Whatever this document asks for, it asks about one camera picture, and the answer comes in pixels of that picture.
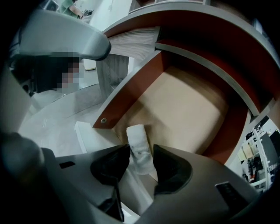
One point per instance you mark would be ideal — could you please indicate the white shelf rack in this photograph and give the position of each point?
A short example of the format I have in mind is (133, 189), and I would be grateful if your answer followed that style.
(260, 157)

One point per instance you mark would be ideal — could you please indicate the small white cylindrical item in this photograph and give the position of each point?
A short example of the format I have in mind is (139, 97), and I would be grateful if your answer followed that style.
(140, 151)

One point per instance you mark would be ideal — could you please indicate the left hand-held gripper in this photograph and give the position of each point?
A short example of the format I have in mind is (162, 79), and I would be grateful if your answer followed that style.
(63, 37)

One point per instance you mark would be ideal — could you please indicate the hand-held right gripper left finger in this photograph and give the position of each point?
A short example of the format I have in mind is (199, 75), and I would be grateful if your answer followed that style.
(108, 167)

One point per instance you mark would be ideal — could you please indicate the brown desk drawer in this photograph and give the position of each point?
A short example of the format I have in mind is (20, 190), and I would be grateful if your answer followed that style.
(175, 109)

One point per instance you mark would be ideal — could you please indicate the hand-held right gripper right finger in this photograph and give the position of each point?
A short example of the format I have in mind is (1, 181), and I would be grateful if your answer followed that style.
(172, 170)

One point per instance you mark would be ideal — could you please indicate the white box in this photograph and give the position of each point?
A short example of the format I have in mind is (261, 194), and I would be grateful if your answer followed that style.
(90, 65)

